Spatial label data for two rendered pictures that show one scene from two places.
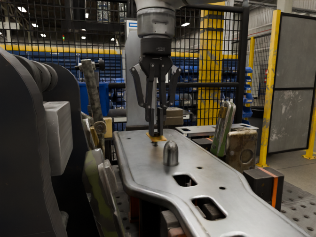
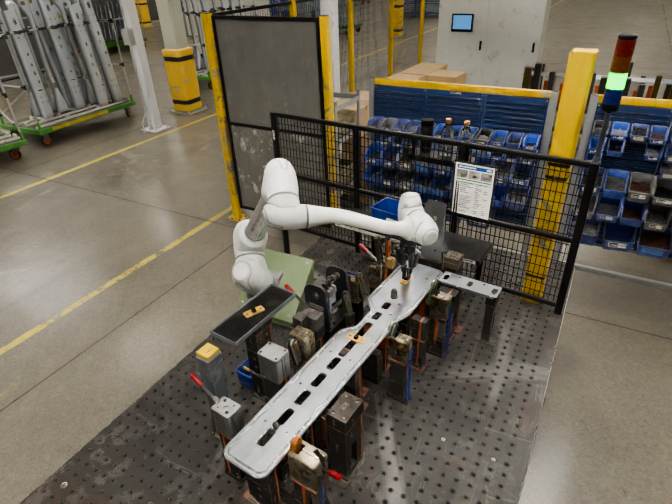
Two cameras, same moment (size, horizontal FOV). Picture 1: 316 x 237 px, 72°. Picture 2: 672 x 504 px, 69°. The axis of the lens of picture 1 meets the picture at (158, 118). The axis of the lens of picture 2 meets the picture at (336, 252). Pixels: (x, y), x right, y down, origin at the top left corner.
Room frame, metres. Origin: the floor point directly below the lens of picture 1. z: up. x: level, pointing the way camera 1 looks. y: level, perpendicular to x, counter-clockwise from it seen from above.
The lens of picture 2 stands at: (-0.96, -1.25, 2.37)
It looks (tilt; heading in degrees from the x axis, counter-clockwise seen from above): 31 degrees down; 49
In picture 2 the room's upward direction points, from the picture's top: 2 degrees counter-clockwise
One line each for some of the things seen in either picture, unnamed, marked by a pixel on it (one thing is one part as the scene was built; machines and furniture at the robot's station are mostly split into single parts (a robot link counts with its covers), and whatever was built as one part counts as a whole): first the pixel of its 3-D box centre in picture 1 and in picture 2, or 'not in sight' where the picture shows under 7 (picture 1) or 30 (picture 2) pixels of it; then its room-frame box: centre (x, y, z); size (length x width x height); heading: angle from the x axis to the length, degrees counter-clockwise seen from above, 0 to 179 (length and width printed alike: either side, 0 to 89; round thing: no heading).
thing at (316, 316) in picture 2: not in sight; (314, 346); (0.02, 0.07, 0.89); 0.13 x 0.11 x 0.38; 105
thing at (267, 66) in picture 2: not in sight; (275, 134); (1.51, 2.42, 1.00); 1.34 x 0.14 x 2.00; 109
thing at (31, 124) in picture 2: not in sight; (59, 74); (1.17, 8.03, 0.88); 1.91 x 1.01 x 1.76; 21
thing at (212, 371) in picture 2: not in sight; (217, 396); (-0.46, 0.09, 0.92); 0.08 x 0.08 x 0.44; 15
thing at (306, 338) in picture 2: not in sight; (305, 367); (-0.09, 0.00, 0.89); 0.13 x 0.11 x 0.38; 105
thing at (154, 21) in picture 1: (155, 27); not in sight; (0.55, 0.00, 1.30); 0.09 x 0.09 x 0.06
